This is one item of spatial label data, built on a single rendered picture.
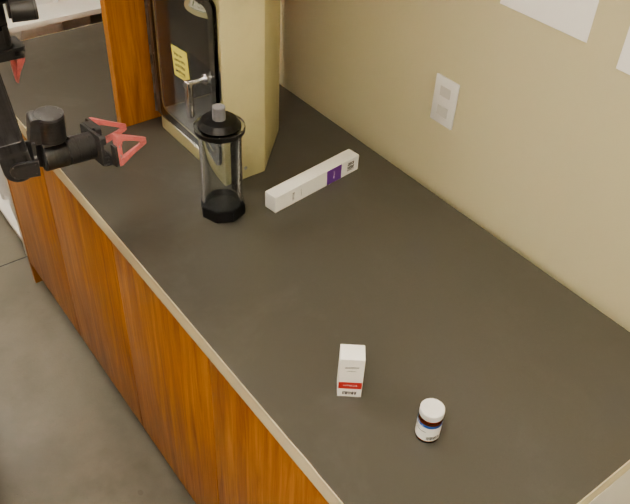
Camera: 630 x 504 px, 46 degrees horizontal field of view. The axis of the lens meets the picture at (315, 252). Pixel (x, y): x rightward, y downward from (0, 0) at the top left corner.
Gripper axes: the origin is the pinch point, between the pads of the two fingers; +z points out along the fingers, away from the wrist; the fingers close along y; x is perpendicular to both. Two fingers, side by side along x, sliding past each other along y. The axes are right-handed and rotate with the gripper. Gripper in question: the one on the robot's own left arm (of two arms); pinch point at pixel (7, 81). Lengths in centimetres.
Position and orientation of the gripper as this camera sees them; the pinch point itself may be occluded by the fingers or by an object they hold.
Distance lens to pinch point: 199.2
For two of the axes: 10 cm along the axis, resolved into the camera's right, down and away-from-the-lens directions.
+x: -6.0, -5.4, 5.9
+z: -0.5, 7.6, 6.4
